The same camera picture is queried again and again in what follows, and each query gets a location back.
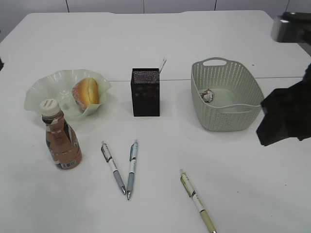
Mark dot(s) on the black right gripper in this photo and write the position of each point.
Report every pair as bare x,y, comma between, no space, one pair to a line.
287,113

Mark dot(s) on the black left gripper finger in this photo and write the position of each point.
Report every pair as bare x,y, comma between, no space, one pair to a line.
1,64

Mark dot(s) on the paper scrap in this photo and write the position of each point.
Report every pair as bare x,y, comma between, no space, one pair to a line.
207,95

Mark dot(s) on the sugared bread roll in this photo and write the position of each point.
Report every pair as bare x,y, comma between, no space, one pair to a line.
85,93

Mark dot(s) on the brown coffee drink bottle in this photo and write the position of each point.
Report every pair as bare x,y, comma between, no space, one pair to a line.
61,139

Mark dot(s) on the beige grip pen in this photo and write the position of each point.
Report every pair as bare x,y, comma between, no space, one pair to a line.
197,201

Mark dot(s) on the clear plastic ruler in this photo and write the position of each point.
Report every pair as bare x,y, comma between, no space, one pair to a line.
160,69

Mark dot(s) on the grey grip pen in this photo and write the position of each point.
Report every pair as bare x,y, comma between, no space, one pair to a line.
132,169
109,159

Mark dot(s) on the green plastic woven basket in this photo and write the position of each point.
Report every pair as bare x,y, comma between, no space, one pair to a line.
237,96

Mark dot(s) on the green wavy glass plate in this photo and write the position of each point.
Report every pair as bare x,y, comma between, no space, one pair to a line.
59,86

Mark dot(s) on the black mesh pen holder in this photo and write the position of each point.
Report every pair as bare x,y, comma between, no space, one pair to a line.
145,88

